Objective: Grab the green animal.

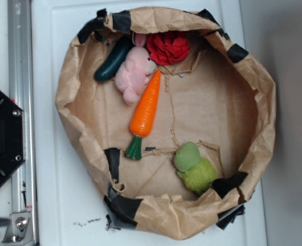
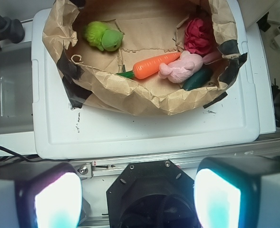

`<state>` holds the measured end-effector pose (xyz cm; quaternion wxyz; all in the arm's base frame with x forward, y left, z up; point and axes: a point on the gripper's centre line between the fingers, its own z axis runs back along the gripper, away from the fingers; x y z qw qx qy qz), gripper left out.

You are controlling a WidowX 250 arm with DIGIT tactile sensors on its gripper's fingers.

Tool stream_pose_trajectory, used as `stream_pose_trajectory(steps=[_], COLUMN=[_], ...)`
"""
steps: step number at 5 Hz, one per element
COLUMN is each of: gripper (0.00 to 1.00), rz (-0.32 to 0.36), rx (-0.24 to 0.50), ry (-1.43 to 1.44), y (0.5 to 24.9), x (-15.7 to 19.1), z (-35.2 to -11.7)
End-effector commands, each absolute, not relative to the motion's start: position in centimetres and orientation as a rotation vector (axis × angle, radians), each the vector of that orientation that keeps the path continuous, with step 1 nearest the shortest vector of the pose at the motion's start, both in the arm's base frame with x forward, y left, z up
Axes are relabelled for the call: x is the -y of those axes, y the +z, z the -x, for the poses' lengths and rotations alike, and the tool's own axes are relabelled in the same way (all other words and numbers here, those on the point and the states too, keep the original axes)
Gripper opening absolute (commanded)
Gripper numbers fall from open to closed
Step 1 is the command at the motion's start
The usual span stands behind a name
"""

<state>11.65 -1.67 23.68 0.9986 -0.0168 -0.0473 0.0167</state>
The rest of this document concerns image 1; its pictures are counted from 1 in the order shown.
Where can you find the brown paper bag bin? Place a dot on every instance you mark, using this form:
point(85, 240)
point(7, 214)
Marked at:
point(221, 98)

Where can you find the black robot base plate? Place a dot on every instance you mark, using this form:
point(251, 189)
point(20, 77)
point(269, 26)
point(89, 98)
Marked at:
point(11, 138)

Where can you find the metal corner bracket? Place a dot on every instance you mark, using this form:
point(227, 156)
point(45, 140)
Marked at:
point(20, 230)

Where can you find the pink plush bunny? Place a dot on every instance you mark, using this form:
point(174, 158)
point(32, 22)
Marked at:
point(133, 73)

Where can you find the green plush animal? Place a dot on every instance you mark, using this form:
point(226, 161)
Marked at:
point(196, 172)

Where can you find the aluminium extrusion rail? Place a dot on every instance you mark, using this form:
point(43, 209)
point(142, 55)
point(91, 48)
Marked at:
point(24, 192)

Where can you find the orange plastic toy carrot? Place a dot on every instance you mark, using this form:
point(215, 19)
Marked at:
point(143, 118)

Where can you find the dark green toy cucumber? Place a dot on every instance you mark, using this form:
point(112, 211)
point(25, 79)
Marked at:
point(112, 63)

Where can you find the red fabric flower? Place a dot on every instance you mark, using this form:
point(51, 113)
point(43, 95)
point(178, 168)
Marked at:
point(168, 48)

